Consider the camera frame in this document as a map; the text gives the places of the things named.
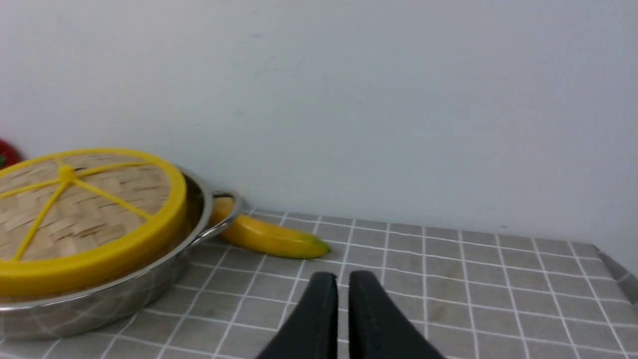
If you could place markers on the red bell pepper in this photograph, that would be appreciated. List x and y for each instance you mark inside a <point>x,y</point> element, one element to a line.
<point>9,155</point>

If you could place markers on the grey checkered tablecloth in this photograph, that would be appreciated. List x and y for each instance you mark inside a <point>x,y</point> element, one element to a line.
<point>473,295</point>

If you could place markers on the yellow bamboo steamer lid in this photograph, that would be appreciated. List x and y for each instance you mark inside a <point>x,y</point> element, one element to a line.
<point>76,220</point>

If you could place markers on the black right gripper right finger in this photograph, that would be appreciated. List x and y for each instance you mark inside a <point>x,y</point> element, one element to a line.
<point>377,328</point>

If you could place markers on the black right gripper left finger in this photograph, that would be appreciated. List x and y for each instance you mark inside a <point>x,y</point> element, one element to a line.
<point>311,330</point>

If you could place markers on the yellow banana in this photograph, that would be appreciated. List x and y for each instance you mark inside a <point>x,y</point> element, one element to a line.
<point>267,238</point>

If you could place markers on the stainless steel pot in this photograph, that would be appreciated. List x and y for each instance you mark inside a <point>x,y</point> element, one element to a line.
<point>208,214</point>

